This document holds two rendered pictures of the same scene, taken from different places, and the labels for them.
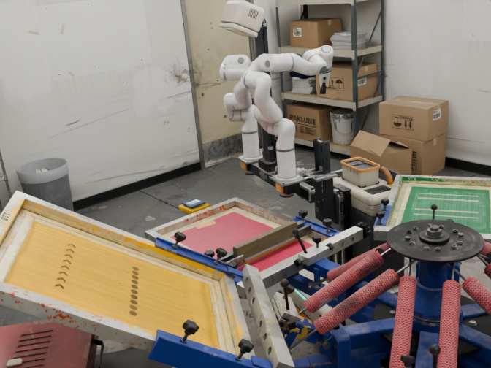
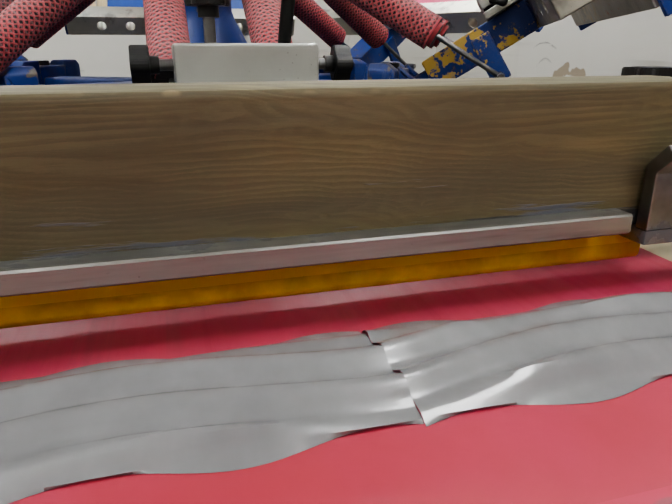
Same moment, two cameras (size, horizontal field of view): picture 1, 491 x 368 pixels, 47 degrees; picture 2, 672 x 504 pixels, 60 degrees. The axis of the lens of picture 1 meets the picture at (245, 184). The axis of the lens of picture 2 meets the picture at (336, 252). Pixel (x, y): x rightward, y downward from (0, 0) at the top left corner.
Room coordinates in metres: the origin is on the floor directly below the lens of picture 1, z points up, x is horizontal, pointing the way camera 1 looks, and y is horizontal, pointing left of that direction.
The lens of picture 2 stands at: (2.53, 0.03, 1.07)
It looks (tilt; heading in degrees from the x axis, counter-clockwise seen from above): 20 degrees down; 201
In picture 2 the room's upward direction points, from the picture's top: straight up
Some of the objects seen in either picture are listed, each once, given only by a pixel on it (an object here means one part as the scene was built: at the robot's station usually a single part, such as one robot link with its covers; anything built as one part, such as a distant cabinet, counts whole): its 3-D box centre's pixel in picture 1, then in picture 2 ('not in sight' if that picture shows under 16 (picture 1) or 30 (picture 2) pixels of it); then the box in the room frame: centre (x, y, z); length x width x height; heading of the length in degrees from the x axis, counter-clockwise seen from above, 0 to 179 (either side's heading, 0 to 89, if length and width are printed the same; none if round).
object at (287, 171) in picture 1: (288, 163); not in sight; (2.78, -0.23, 1.21); 0.16 x 0.13 x 0.15; 112
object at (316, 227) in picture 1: (316, 231); not in sight; (2.42, -0.31, 0.98); 0.30 x 0.05 x 0.07; 37
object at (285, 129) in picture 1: (283, 133); not in sight; (2.78, -0.22, 1.37); 0.13 x 0.10 x 0.16; 35
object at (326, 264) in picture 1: (324, 268); not in sight; (2.00, -0.28, 1.02); 0.17 x 0.06 x 0.05; 37
